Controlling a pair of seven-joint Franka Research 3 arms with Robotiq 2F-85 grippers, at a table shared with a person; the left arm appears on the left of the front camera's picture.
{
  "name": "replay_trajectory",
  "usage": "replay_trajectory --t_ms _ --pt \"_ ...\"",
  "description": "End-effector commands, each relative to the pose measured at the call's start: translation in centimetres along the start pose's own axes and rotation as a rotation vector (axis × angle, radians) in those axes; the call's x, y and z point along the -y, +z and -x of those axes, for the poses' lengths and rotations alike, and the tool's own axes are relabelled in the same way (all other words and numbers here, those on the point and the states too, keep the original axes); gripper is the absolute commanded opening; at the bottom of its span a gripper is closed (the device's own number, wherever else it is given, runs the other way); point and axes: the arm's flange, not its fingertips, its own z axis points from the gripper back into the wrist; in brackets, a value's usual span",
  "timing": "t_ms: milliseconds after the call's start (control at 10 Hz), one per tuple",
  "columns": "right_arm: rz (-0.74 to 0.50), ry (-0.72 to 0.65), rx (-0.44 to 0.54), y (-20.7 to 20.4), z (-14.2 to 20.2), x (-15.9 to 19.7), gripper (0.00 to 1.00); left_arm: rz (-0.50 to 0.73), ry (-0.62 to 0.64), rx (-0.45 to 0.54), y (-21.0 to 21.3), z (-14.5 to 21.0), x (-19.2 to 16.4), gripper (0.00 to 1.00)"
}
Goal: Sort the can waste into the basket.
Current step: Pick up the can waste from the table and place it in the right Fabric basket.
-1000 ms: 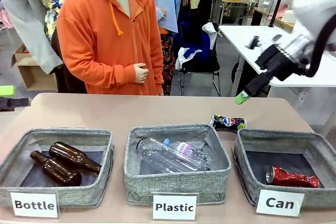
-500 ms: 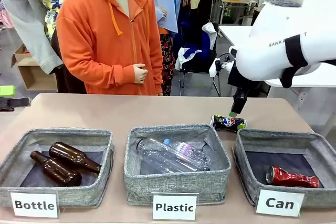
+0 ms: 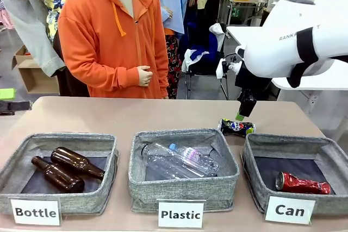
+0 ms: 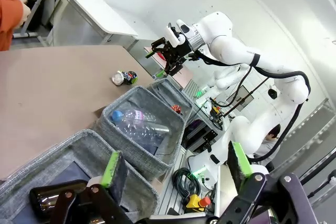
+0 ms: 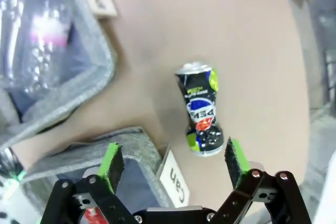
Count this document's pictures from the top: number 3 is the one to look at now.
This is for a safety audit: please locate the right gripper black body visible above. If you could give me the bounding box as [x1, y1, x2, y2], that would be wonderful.
[234, 65, 272, 102]

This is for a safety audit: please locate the crushed black Pepsi can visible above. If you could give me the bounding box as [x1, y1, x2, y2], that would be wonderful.
[218, 118, 256, 136]

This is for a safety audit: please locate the clear plastic bottle pink label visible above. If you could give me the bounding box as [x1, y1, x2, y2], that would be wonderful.
[168, 142, 220, 178]

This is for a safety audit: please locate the brown glass bottle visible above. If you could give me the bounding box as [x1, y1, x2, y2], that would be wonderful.
[50, 147, 106, 180]
[31, 156, 85, 193]

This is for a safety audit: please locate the crushed red can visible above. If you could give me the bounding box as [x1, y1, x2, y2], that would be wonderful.
[275, 171, 332, 195]

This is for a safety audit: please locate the clear plastic bottle without label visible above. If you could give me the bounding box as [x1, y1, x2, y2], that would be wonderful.
[140, 142, 207, 181]

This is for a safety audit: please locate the person's left forearm orange sleeve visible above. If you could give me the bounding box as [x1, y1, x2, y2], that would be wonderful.
[155, 60, 170, 99]

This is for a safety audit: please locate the person's right forearm orange sleeve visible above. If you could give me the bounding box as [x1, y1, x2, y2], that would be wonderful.
[86, 65, 140, 91]

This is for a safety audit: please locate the grey fabric basket labelled Can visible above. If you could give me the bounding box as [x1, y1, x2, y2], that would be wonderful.
[240, 133, 348, 215]

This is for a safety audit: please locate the grey fabric basket labelled Plastic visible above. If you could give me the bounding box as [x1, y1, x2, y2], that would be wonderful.
[128, 128, 240, 213]

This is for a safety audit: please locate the white Can label card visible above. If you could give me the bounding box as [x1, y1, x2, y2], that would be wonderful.
[265, 195, 318, 225]

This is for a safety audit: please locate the grey fabric basket labelled Bottle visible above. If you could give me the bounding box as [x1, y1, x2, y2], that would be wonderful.
[0, 133, 120, 216]

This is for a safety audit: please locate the person's right hand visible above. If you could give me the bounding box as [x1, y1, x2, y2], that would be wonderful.
[137, 65, 153, 87]

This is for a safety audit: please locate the brown cardboard box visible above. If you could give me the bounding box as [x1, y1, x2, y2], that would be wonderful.
[11, 46, 60, 94]

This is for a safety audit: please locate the black folding chair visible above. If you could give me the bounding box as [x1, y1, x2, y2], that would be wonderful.
[184, 49, 231, 101]

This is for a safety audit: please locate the grey metal table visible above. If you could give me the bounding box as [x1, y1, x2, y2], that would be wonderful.
[221, 0, 269, 26]

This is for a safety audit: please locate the person in grey cardigan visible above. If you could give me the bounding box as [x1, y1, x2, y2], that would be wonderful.
[3, 0, 72, 78]

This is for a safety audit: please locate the white Bottle label card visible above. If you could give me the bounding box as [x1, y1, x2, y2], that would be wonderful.
[10, 198, 62, 227]

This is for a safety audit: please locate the person in orange hoodie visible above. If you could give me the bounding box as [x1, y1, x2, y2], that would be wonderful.
[57, 0, 170, 99]

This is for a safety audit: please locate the white Plastic label card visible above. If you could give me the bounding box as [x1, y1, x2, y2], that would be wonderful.
[157, 199, 205, 229]

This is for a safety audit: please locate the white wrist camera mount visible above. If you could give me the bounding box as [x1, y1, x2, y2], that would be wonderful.
[216, 57, 243, 80]

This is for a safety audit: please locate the black strap on arm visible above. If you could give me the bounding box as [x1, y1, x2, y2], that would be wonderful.
[287, 27, 319, 89]

